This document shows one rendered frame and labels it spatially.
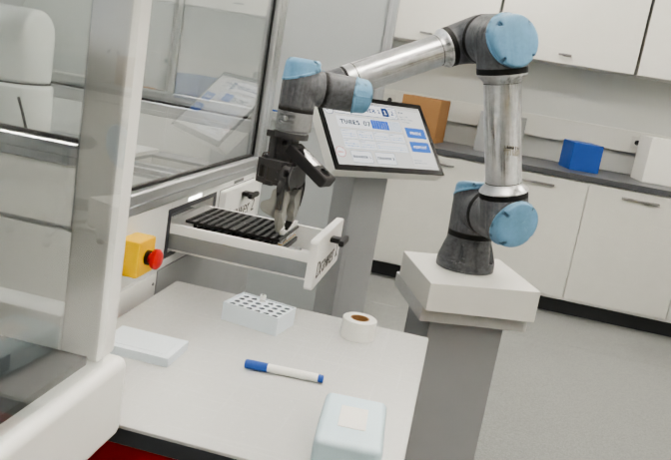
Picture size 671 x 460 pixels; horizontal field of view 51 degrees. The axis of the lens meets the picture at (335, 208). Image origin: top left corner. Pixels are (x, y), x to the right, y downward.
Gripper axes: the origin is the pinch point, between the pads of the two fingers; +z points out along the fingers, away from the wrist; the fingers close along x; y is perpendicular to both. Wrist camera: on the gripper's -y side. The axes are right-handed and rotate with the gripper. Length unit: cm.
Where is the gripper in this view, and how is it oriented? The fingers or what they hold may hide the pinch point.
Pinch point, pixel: (286, 226)
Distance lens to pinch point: 152.4
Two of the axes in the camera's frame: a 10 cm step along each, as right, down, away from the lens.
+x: -4.4, 1.0, -8.9
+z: -1.7, 9.7, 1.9
